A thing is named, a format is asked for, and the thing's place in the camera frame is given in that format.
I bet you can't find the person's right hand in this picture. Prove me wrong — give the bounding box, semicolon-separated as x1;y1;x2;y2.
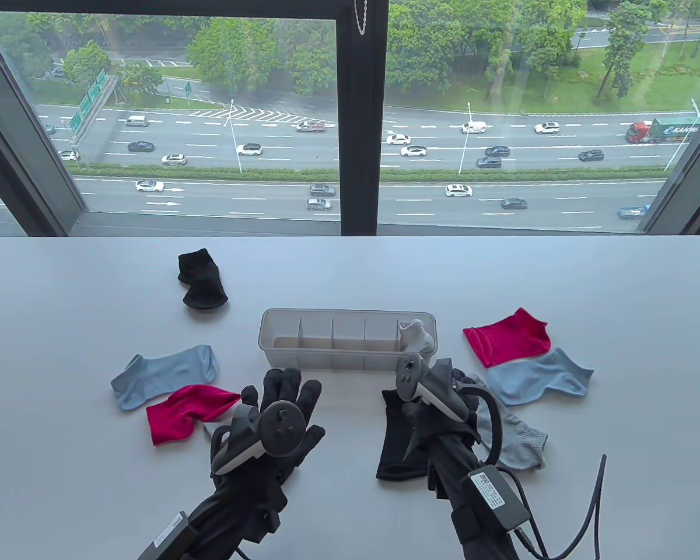
401;359;484;467

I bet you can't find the person's left hand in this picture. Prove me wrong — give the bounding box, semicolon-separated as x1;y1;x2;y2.
210;367;326;496

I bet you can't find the black sock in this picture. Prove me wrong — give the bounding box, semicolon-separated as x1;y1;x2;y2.
376;390;433;482
177;248;229;311

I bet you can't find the red sock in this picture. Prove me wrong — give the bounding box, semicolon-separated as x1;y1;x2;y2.
463;307;552;369
146;384;242;447

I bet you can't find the light blue sock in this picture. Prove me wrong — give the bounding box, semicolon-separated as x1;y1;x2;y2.
485;348;594;407
110;344;218;411

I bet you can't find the person's right forearm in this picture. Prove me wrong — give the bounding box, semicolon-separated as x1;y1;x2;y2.
429;461;520;560

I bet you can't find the person's left forearm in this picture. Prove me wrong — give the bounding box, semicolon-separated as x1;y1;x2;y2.
169;475;289;560

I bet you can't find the grey handheld controller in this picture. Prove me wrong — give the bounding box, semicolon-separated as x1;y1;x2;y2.
210;401;307;474
397;353;474;422

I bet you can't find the clear plastic divided organizer box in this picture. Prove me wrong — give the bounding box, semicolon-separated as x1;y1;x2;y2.
258;308;438;372

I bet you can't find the black box with white label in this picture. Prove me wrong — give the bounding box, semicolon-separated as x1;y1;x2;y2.
136;512;191;560
465;467;530;531

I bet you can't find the green road sign gantry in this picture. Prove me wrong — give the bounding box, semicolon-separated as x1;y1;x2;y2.
67;69;120;146

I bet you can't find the thin black cable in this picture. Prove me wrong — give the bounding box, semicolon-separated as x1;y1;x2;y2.
505;454;608;560

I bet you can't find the dark window frame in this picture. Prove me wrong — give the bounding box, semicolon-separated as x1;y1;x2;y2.
0;0;700;237

